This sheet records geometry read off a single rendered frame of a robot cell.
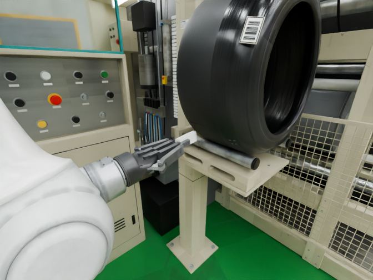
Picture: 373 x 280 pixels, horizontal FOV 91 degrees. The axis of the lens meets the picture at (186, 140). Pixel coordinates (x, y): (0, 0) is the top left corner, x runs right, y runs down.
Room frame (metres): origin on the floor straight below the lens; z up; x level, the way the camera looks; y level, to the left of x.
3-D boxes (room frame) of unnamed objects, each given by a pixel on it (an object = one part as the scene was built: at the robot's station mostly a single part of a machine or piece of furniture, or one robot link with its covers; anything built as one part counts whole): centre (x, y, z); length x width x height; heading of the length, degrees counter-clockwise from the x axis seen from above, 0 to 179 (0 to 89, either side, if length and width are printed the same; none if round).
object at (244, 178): (0.68, -0.12, 0.83); 0.36 x 0.09 x 0.06; 41
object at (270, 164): (0.77, -0.22, 0.80); 0.37 x 0.36 x 0.02; 131
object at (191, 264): (0.95, -0.04, 0.01); 0.27 x 0.27 x 0.02; 41
